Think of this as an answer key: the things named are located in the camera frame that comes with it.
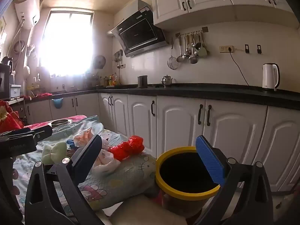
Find pale green spatula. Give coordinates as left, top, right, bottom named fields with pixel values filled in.
left=198, top=33, right=209, bottom=57

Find black range hood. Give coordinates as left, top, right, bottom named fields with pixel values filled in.
left=110, top=0, right=169, bottom=58

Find utensil hanging rail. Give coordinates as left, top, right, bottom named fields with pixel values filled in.
left=175, top=27, right=209, bottom=38

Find pink blanket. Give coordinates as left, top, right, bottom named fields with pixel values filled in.
left=23, top=115, right=87, bottom=132

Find large metal ladle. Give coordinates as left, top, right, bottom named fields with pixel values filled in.
left=189, top=34, right=198, bottom=64

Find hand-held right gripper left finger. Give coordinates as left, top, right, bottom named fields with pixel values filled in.
left=25, top=135, right=105, bottom=225

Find black appliance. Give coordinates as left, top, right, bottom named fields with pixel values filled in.
left=0, top=63, right=12, bottom=99

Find dark metal pot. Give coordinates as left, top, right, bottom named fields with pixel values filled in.
left=137, top=75, right=148, bottom=88

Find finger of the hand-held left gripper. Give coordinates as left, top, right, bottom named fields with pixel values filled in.
left=0, top=128, right=31, bottom=137
left=33, top=125, right=53, bottom=141

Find hanging small kitchen tools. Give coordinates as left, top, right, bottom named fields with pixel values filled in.
left=115, top=50, right=125, bottom=69

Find window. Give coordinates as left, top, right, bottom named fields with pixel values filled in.
left=39, top=7, right=94, bottom=76

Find cartoon printed blue blanket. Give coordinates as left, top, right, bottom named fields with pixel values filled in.
left=12, top=115, right=156, bottom=210

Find white electric kettle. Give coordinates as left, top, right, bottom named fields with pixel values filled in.
left=262, top=63, right=280, bottom=92

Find white plastic box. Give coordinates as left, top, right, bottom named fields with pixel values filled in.
left=9, top=84, right=21, bottom=98

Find metal teapot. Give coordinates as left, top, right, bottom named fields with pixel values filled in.
left=162, top=75, right=173, bottom=88

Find wall fan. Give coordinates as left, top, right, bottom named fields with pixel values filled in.
left=93, top=55, right=106, bottom=69

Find yellow rimmed trash bin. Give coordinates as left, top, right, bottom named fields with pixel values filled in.
left=155, top=146, right=222, bottom=218

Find white water heater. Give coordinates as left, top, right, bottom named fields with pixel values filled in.
left=14, top=0, right=41, bottom=30

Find metal slotted spoon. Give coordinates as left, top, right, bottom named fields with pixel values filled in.
left=184, top=35, right=191, bottom=57

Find pale green tissue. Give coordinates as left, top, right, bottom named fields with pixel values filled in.
left=42, top=142, right=67, bottom=165

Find red plastic bag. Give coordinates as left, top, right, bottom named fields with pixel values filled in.
left=110, top=135, right=145, bottom=162

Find black power cable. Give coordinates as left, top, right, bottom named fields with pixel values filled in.
left=228, top=49, right=250, bottom=86

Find clear plastic wrapper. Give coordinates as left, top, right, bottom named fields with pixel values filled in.
left=74, top=127, right=94, bottom=148

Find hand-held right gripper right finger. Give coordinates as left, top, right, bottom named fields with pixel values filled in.
left=193, top=135, right=273, bottom=225

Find black kitchen countertop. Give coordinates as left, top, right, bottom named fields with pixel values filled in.
left=23, top=83, right=300, bottom=110

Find red floral cloth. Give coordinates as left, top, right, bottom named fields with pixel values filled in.
left=0, top=100, right=24, bottom=134

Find white printed plastic bag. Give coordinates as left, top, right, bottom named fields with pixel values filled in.
left=92, top=137, right=119, bottom=174

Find white base cabinet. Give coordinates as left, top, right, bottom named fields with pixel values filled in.
left=25, top=92, right=300, bottom=193

